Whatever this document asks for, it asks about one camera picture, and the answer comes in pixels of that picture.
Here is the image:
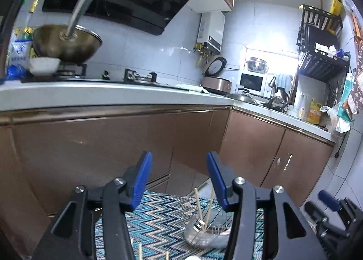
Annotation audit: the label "zigzag patterned cloth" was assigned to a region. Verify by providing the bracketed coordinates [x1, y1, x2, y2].
[95, 190, 265, 260]

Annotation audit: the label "yellow gas pipe valves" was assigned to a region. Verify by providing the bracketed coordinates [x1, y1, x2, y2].
[193, 44, 213, 67]

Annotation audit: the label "yellow detergent bottle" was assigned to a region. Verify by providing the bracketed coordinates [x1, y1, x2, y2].
[307, 98, 323, 124]

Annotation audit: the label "steel pot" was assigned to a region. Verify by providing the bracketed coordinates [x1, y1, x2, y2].
[245, 57, 270, 75]

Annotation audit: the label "green and white packet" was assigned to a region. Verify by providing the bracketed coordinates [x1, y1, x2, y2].
[337, 73, 356, 121]

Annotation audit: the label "black frying pan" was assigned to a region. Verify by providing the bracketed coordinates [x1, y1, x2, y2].
[266, 98, 292, 112]

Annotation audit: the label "glass cup holder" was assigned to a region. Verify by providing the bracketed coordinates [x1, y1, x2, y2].
[183, 211, 234, 249]

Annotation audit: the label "crumpled cloths and bags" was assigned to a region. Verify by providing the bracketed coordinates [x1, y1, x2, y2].
[327, 45, 351, 62]

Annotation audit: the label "white microwave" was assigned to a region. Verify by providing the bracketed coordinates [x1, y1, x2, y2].
[237, 71, 269, 97]

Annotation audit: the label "grey-blue towel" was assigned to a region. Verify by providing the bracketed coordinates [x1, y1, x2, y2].
[276, 73, 293, 94]

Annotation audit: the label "black gas stove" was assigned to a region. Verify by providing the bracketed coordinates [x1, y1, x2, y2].
[22, 64, 193, 91]

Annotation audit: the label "white water heater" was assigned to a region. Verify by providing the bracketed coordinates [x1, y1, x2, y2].
[197, 12, 226, 52]

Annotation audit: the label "steel wok with handle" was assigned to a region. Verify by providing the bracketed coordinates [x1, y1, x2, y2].
[32, 0, 103, 64]

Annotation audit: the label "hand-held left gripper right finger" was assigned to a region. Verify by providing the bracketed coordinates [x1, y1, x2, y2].
[206, 151, 326, 260]

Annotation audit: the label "yellow cup on rack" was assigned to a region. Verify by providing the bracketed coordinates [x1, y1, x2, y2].
[329, 0, 344, 17]

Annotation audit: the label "bottle with gold cap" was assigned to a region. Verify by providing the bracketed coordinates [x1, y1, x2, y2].
[28, 0, 39, 36]

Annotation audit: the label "copper lower cabinets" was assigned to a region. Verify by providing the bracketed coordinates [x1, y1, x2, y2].
[0, 103, 337, 250]

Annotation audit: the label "white cloth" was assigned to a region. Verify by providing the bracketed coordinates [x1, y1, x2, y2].
[175, 84, 209, 94]

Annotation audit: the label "white bowl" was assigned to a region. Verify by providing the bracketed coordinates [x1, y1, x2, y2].
[29, 58, 61, 77]

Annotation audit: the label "wooden cutting board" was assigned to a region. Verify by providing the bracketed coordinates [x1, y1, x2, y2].
[287, 73, 299, 107]

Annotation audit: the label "steel pan lid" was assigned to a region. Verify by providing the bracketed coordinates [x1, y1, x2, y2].
[226, 88, 260, 105]

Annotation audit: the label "white and blue salt bag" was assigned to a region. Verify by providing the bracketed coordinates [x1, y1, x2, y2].
[10, 39, 33, 72]

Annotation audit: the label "blue plastic bag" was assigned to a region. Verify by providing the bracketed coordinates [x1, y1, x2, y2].
[6, 64, 29, 80]

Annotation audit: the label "black dish rack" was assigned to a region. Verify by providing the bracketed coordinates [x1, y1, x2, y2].
[296, 4, 351, 82]

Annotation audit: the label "white plastic bag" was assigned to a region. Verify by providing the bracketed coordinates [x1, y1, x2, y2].
[319, 104, 353, 133]

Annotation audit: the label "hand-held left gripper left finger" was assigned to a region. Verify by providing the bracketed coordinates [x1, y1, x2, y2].
[32, 151, 153, 260]

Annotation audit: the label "rice cooker with open lid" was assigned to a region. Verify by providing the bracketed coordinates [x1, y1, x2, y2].
[201, 56, 233, 95]

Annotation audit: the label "white spray bottle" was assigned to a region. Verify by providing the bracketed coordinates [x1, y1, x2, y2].
[295, 92, 310, 120]

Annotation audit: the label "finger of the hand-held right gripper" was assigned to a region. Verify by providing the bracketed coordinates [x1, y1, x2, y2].
[305, 201, 327, 227]
[318, 190, 343, 213]

